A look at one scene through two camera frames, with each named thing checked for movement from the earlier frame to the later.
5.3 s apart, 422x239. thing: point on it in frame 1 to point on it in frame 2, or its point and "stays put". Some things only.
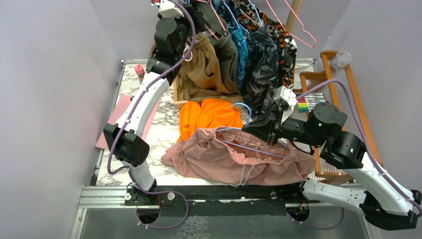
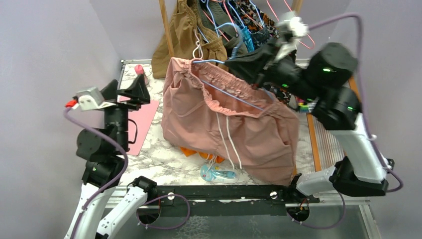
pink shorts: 235,156 to 216,109
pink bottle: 140,71 stays put
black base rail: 215,201 stays put
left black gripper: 195,17 to 138,91
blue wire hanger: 283,144 to 223,62
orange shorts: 210,112 to 188,152
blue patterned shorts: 239,38 to 248,39
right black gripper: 263,127 to 256,64
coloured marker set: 306,103 stays put
